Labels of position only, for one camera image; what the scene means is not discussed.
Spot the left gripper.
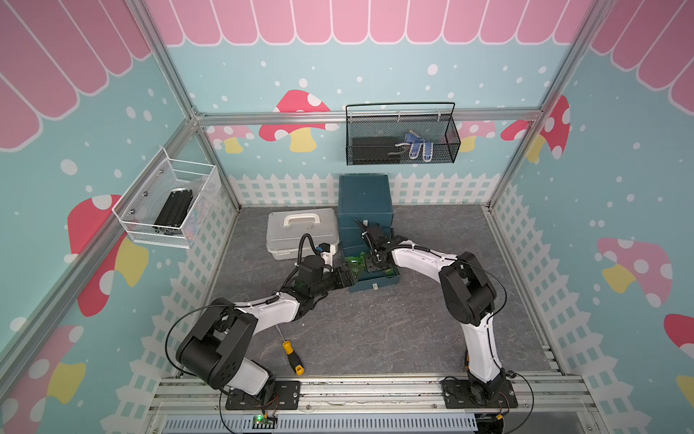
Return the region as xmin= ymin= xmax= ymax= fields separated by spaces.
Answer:
xmin=311 ymin=263 xmax=363 ymax=298

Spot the teal drawer cabinet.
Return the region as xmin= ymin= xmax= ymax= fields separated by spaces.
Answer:
xmin=337 ymin=174 xmax=400 ymax=293

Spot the green cookie pack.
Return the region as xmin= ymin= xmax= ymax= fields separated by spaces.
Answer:
xmin=345 ymin=256 xmax=368 ymax=275

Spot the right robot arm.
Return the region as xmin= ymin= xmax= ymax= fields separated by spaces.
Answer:
xmin=356 ymin=220 xmax=505 ymax=404

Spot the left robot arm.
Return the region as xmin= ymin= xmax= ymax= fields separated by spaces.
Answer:
xmin=175 ymin=255 xmax=355 ymax=401

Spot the grey plastic toolbox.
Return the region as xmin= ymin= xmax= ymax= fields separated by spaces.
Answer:
xmin=266 ymin=208 xmax=340 ymax=260

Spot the yellow black screwdriver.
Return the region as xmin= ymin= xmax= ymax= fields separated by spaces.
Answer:
xmin=275 ymin=325 xmax=305 ymax=375

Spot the blue white item in basket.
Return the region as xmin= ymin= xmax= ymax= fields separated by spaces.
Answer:
xmin=395 ymin=130 xmax=434 ymax=163

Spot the small green circuit board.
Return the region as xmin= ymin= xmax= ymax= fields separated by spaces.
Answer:
xmin=251 ymin=414 xmax=278 ymax=430

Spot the black box in white basket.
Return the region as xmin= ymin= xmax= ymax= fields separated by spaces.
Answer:
xmin=153 ymin=189 xmax=193 ymax=235

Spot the black wire wall basket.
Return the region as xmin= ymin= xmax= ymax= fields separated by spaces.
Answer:
xmin=344 ymin=101 xmax=461 ymax=166

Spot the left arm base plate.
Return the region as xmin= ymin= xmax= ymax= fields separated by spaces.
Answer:
xmin=224 ymin=378 xmax=301 ymax=412

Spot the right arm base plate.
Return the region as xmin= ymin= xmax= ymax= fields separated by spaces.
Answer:
xmin=439 ymin=376 xmax=519 ymax=412

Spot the white wire wall basket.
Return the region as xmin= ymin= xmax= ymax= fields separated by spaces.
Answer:
xmin=112 ymin=148 xmax=222 ymax=249

